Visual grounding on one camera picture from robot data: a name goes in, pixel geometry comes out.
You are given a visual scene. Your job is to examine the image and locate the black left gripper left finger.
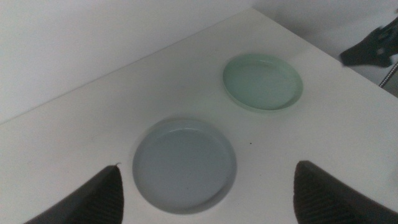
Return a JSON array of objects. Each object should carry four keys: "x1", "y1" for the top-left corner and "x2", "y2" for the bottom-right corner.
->
[{"x1": 24, "y1": 164, "x2": 125, "y2": 224}]

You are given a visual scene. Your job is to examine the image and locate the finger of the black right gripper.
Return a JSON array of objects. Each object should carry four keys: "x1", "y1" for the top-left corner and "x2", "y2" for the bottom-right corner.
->
[{"x1": 339, "y1": 27, "x2": 394, "y2": 68}]

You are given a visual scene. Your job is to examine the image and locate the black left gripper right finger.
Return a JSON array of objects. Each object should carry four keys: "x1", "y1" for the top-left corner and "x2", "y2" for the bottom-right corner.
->
[{"x1": 293, "y1": 160, "x2": 398, "y2": 224}]

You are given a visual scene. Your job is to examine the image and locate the pale blue shallow bowl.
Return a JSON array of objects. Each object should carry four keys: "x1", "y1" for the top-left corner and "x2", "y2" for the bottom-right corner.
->
[{"x1": 132, "y1": 118, "x2": 238, "y2": 215}]

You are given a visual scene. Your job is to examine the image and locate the pale green shallow bowl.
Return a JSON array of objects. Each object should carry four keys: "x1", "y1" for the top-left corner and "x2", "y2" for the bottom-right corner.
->
[{"x1": 222, "y1": 53, "x2": 304, "y2": 113}]

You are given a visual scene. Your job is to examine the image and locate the striped braided cable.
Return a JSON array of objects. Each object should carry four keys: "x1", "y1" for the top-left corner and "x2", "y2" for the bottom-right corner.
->
[{"x1": 378, "y1": 61, "x2": 398, "y2": 88}]

